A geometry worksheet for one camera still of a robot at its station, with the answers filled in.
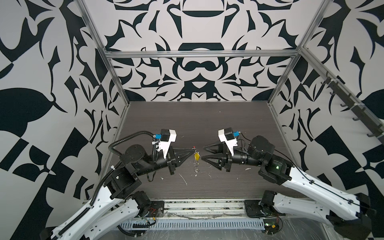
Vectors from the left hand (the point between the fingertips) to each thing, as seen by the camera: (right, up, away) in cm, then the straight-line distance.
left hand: (194, 148), depth 52 cm
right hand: (+4, -2, +1) cm, 5 cm away
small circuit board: (+36, -40, +19) cm, 57 cm away
